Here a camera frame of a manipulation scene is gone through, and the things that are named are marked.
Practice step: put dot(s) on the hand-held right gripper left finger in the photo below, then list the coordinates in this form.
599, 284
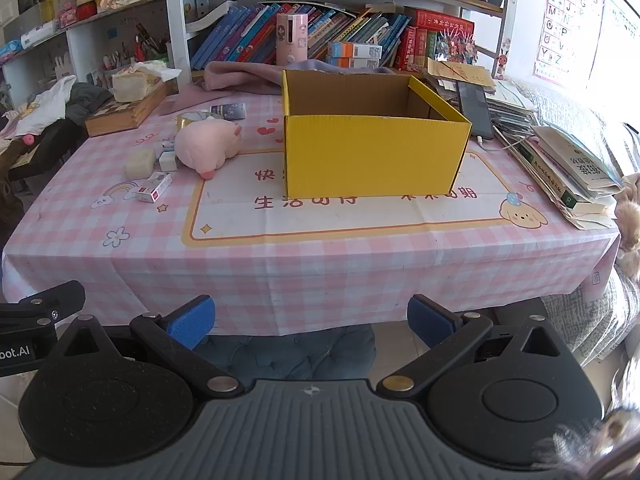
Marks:
192, 321

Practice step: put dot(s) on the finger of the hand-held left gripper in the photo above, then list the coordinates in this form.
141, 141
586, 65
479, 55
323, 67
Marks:
45, 305

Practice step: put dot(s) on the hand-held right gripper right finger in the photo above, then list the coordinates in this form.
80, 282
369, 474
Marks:
426, 319

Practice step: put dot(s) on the red white small carton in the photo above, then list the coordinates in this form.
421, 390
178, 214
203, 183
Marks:
154, 187

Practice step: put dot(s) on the white charger cube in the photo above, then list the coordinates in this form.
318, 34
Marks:
169, 161

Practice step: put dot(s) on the beige eraser block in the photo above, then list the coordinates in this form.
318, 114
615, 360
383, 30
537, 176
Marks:
142, 164

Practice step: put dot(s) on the yellow cardboard box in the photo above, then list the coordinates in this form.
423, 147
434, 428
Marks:
370, 155

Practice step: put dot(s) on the pink plush toy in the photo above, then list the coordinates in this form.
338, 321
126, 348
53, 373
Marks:
205, 145

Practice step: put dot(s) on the yellow tape roll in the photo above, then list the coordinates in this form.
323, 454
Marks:
192, 119

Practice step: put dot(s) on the small dark-label spray bottle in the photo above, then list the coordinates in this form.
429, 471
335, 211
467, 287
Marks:
230, 111

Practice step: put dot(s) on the pink checked tablecloth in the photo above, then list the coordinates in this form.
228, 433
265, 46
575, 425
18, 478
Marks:
325, 270

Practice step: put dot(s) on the grey-blue seat cushion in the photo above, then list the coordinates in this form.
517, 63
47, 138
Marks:
300, 355

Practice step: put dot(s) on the white printed t-shirt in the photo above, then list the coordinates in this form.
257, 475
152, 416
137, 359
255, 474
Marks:
45, 105

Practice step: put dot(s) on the wooden chess box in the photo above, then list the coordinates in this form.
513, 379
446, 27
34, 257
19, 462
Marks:
117, 117

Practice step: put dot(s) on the pile of textbooks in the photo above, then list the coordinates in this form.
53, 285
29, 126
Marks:
575, 175

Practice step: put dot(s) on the grey garment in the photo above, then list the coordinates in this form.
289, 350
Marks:
90, 102

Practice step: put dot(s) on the fluffy beige fabric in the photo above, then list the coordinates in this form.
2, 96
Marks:
595, 440

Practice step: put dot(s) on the black tablet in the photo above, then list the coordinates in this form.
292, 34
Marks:
475, 110

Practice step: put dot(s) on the beige plush toy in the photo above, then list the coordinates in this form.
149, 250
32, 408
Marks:
630, 220

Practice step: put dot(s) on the stack of papers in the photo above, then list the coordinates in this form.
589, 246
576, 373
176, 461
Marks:
512, 107

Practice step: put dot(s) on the beige tissue pack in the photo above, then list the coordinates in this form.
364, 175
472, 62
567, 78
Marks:
135, 82

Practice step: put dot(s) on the brown paper envelope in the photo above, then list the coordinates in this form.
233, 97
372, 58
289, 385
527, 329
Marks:
462, 74

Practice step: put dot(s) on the pink purple cloth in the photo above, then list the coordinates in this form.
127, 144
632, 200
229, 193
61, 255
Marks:
240, 75

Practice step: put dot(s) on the orange white carton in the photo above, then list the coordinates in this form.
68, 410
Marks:
350, 62
355, 50

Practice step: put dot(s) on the white long carton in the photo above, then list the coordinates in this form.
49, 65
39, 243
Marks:
40, 35

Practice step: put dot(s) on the desk holder with brushes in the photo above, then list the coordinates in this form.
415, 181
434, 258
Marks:
142, 50

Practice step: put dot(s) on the row of leaning blue books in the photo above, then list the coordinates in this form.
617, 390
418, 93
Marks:
235, 35

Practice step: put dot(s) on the red book set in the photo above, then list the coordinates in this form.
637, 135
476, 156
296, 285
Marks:
440, 22

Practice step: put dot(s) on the red jar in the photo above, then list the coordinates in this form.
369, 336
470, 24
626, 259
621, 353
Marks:
86, 6

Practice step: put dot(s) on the pink cylindrical desk gadget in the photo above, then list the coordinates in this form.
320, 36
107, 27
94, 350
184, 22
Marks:
291, 35

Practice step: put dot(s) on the white bookshelf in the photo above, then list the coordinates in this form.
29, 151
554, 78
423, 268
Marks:
175, 10

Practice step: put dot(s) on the alphabet wall poster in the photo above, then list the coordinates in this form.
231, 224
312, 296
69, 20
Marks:
565, 25

